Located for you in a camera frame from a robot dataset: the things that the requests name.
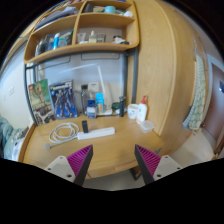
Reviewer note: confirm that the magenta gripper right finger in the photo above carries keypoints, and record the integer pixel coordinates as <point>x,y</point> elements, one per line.
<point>154,167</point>

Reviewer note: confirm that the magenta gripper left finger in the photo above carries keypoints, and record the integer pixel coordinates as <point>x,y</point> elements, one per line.
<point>74,167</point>

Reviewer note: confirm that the black charger plug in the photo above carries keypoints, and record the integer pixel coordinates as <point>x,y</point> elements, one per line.
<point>85,126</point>

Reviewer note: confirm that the clear plastic container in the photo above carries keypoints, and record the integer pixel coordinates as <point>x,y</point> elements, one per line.
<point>146,126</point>

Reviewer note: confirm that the white power strip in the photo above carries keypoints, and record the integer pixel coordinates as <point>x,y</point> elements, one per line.
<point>96,133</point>

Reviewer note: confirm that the wooden desk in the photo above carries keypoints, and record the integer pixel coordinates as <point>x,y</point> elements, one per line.
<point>111,154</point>

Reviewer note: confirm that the white pump lotion bottle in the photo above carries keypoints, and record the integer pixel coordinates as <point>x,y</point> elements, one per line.
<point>141,111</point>

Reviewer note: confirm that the white mug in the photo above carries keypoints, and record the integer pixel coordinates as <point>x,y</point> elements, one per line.
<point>132,111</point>

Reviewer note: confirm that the blue small box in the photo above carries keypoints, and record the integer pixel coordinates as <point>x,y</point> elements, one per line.
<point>91,108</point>

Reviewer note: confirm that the green patterned towel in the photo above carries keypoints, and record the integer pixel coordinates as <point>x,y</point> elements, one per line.
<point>194,118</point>

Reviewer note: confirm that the black electric shaver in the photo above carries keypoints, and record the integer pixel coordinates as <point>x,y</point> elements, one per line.
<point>122,105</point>

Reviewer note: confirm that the blue robot model box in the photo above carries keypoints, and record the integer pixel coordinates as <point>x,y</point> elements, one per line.
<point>63,100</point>

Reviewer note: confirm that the green bedding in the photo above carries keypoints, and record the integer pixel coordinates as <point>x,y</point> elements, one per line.
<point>10,140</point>

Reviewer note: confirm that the green Groot model box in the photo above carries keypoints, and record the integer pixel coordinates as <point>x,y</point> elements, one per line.
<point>40,102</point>

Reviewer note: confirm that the blue spray bottle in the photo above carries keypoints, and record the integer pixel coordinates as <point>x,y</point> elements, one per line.
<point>56,40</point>

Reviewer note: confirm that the teal tape roll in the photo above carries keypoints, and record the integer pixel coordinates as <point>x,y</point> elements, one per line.
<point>109,9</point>

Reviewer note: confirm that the wooden wall shelf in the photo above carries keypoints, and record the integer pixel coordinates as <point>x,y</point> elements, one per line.
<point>115,32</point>

